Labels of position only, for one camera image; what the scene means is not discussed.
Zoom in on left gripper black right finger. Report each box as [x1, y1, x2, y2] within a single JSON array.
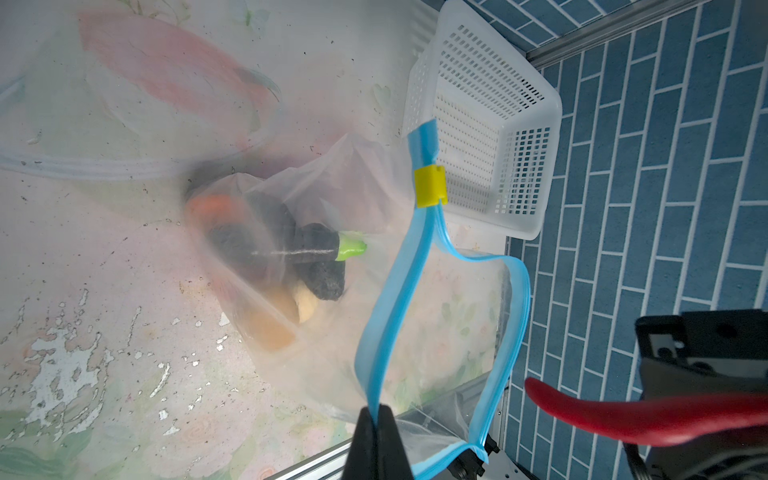
[[376, 404, 414, 480]]

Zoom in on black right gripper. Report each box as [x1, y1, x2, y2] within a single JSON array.
[[623, 310, 767, 479]]

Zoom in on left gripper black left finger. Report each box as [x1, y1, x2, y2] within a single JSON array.
[[341, 407, 378, 480]]

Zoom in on red toy chili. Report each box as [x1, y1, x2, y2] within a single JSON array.
[[524, 378, 767, 447]]

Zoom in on clear zip top bag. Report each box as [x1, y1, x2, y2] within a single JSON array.
[[184, 120, 531, 468]]

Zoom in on dark purple toy eggplant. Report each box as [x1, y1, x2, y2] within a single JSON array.
[[290, 223, 367, 264]]

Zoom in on dark brown toy food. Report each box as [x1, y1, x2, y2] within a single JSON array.
[[206, 192, 297, 284]]

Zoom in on orange toy fruit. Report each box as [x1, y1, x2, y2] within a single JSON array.
[[185, 194, 246, 226]]

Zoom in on yellow toy fruit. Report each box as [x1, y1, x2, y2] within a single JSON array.
[[238, 286, 300, 352]]

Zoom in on cream toy bun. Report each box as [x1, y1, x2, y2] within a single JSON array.
[[291, 280, 320, 323]]

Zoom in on dark toy avocado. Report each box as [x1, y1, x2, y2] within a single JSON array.
[[295, 261, 346, 301]]

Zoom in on white plastic basket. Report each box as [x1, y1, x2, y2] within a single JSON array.
[[403, 1, 562, 240]]

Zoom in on aluminium right corner post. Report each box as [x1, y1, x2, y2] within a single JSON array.
[[526, 0, 703, 69]]

